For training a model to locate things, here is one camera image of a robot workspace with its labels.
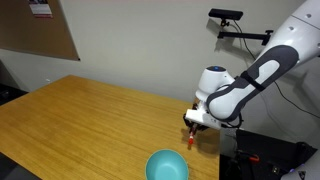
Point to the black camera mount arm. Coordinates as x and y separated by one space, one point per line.
246 35

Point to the brown cork board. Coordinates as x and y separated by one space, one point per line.
30 30

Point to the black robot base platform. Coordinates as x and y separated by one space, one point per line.
266 150

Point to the orange and black clamp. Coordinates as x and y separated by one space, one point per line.
250 158

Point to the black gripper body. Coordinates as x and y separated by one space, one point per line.
196 126

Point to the red and white marker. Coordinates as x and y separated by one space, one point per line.
191 137

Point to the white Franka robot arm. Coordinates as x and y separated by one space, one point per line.
253 86

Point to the paper poster on board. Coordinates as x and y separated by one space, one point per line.
40 8

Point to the black stereo camera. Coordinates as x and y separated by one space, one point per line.
226 14

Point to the teal bowl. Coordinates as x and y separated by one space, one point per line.
166 166

